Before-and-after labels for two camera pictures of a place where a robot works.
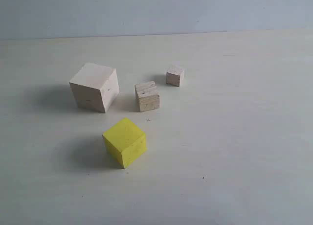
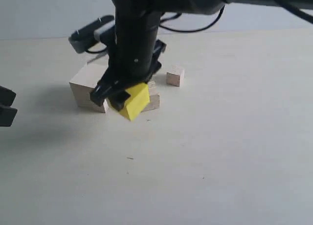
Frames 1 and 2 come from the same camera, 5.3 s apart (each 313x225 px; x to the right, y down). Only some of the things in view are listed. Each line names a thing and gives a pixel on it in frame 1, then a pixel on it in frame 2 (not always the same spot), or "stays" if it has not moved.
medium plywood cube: (147, 99) stays
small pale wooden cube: (175, 75) stays
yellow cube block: (126, 141) to (137, 102)
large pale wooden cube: (96, 87) stays
